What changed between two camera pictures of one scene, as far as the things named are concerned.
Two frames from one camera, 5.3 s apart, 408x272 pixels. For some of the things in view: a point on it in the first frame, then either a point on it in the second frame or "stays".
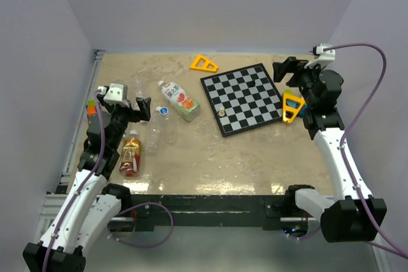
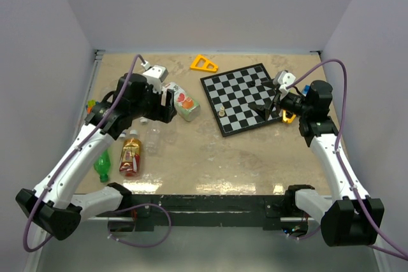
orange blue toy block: (91, 108) stays
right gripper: (289, 66) -> (262, 109)
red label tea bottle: (130, 164) stays
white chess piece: (222, 113) stays
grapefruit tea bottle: (180, 100) stays
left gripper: (143, 105) -> (163, 113)
